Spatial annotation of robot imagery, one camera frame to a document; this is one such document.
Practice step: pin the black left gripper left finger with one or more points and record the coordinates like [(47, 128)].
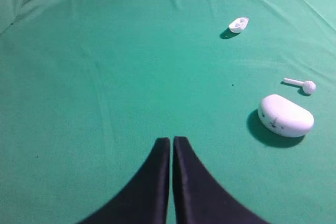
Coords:
[(144, 199)]

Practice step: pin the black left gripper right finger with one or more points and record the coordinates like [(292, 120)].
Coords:
[(198, 197)]

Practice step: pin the white bluetooth earbud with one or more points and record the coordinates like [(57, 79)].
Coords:
[(308, 87)]

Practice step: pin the white earbud charging case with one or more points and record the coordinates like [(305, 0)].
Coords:
[(283, 117)]

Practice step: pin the green table cloth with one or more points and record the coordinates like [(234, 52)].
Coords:
[(88, 85)]

